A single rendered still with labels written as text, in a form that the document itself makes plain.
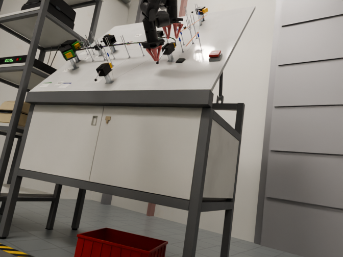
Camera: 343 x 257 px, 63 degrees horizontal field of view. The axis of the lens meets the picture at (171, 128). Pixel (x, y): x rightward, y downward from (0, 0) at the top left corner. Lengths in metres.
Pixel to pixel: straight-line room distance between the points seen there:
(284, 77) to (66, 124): 2.22
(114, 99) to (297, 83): 2.07
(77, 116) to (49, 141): 0.23
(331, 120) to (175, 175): 1.95
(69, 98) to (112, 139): 0.37
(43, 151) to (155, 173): 0.75
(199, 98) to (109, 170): 0.56
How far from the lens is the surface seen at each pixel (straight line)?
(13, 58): 2.22
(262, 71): 3.28
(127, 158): 1.35
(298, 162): 2.86
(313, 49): 3.18
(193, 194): 1.18
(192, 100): 1.20
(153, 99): 1.30
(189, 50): 1.63
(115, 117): 1.44
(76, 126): 1.60
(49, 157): 1.71
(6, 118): 2.08
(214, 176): 1.33
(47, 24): 2.35
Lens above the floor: 0.47
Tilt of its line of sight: 10 degrees up
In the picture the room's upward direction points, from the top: 9 degrees clockwise
